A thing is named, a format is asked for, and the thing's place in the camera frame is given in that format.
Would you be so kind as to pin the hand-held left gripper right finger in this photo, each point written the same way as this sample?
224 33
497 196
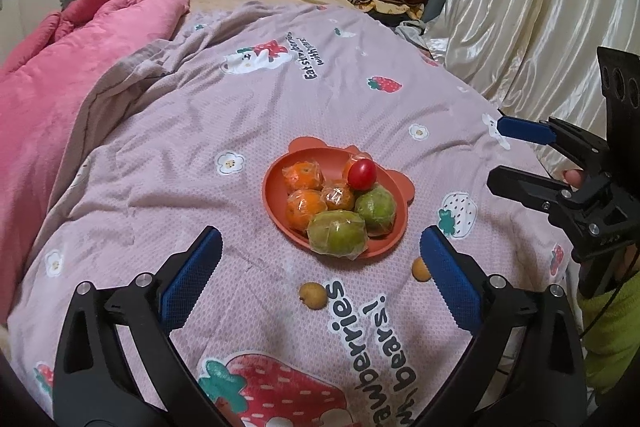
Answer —
450 277

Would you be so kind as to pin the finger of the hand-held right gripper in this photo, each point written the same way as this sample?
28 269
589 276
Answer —
525 189
525 129

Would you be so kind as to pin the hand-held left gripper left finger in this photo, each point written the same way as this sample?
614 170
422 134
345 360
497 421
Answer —
192 277

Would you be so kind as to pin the small brown fruit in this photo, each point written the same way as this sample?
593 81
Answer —
421 268
312 296

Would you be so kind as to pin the small round green fruit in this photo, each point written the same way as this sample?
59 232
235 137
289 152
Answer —
376 209

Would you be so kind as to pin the orange bear-shaped plate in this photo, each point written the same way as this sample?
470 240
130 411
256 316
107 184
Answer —
275 192

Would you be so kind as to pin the large green mango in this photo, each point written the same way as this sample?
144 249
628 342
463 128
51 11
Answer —
336 234

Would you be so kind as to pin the red tomato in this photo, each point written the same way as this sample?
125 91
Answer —
361 173

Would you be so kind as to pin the person's right hand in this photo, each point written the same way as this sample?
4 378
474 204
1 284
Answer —
573 177

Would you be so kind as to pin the cream satin curtain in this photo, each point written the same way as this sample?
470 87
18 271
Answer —
525 7

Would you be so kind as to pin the grey cloth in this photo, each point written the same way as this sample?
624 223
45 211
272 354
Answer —
415 34

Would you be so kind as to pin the strawberry printed blanket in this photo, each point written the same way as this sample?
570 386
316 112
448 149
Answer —
200 107

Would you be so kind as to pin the pink fleece blanket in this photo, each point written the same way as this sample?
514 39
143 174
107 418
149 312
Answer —
75 47

